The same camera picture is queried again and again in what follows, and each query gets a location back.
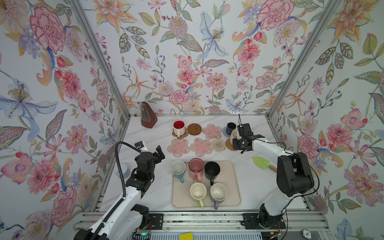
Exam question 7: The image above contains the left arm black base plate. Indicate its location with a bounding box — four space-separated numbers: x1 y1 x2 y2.
134 214 164 232

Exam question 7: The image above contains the pink flower coaster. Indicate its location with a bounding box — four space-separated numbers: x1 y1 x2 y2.
202 124 222 140
167 139 190 158
190 138 213 157

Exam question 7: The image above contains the brown wooden metronome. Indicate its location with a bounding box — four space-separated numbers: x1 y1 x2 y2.
141 102 158 129

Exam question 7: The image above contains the grey blue round coaster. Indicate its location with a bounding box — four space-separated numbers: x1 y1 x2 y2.
222 126 229 138

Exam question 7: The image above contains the woven rattan round coaster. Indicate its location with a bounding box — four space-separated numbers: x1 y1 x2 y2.
226 139 235 152

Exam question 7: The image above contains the white mug blue handle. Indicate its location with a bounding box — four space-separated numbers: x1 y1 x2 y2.
171 161 186 184

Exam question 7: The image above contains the beige serving tray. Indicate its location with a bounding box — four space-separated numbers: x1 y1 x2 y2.
171 161 242 209

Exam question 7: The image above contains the brown round wooden coaster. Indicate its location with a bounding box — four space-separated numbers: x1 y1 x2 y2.
187 124 202 136

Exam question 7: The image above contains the brown paw shaped coaster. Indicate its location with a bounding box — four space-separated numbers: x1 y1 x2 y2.
172 131 189 140

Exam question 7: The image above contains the white embroidered round coaster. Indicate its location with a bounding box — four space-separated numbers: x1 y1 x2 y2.
211 139 226 153

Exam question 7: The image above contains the white round table sticker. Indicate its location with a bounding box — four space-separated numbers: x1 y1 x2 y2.
114 163 131 180

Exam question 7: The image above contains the black mug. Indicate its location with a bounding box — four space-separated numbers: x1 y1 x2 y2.
205 162 221 186

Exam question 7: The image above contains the white mug purple handle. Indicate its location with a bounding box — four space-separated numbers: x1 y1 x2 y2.
210 183 228 210

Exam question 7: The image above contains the green silicone spatula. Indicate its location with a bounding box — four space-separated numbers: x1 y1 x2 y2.
253 157 277 172

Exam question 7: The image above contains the cream mug green handle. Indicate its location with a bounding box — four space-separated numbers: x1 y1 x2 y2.
190 183 207 209

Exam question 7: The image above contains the yellow sticky note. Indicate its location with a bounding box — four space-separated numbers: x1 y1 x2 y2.
179 233 194 240

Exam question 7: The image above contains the small dark navy mug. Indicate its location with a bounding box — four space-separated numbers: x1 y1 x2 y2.
225 123 237 136

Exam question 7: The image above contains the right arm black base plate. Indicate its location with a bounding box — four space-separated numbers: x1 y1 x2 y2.
241 213 286 230

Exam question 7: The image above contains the red interior white mug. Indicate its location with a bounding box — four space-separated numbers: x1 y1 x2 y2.
173 121 186 137

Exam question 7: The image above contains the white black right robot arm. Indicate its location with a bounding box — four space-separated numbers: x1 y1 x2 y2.
233 123 315 217

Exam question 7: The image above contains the aluminium front rail frame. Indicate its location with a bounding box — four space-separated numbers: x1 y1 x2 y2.
75 211 334 240

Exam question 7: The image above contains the cream mug pink handle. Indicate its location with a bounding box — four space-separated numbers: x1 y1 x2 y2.
230 129 241 145

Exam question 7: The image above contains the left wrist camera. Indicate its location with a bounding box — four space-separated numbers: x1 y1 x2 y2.
135 141 148 152

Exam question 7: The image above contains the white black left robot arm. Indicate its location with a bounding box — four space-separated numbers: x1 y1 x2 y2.
74 141 165 240

